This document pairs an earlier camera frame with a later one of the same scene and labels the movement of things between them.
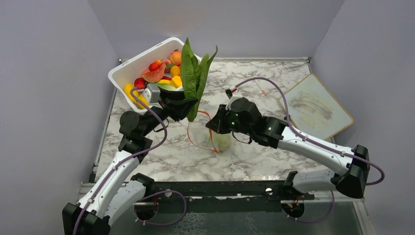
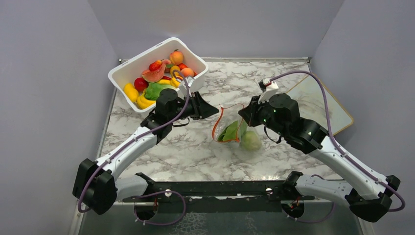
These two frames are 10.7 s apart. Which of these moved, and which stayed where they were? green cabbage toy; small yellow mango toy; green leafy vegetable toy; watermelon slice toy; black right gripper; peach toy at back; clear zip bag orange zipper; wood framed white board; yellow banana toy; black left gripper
Moved: clear zip bag orange zipper; green cabbage toy; black left gripper; black right gripper; green leafy vegetable toy
Stayed: small yellow mango toy; yellow banana toy; peach toy at back; watermelon slice toy; wood framed white board
